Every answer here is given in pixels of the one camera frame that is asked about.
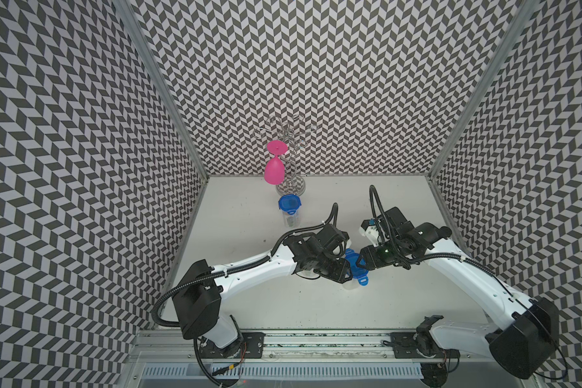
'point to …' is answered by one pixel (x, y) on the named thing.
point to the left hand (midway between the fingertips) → (345, 279)
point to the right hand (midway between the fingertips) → (364, 267)
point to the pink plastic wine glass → (274, 170)
